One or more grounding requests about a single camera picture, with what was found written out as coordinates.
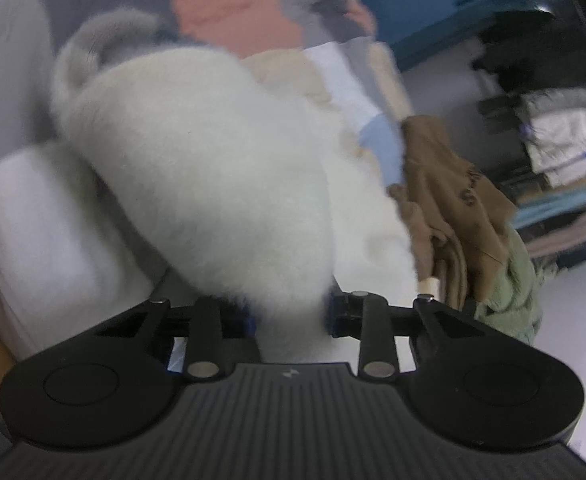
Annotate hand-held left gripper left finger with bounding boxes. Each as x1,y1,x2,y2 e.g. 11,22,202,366
93,296,258,380

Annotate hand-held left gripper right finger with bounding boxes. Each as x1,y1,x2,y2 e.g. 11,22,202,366
325,290,491,380

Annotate white grey blue striped sweater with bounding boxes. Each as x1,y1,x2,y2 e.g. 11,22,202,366
0,7,421,363

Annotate brown hoodie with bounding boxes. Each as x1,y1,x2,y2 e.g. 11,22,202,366
388,115,526,311

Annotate green fleece jacket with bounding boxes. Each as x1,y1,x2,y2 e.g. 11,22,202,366
473,245,544,346

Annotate hanging pink pants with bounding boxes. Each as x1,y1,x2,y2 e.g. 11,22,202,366
523,210,586,258

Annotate hanging light blue robe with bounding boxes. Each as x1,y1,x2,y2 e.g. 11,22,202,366
510,187,586,228

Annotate hanging white puffer jacket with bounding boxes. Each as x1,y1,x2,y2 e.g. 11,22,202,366
518,85,586,188

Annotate patchwork quilt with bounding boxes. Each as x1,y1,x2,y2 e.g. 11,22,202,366
0,0,414,186

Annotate blue cloth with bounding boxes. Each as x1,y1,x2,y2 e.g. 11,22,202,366
353,0,478,68

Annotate hanging black jacket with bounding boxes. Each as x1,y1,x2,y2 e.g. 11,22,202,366
470,10,586,96

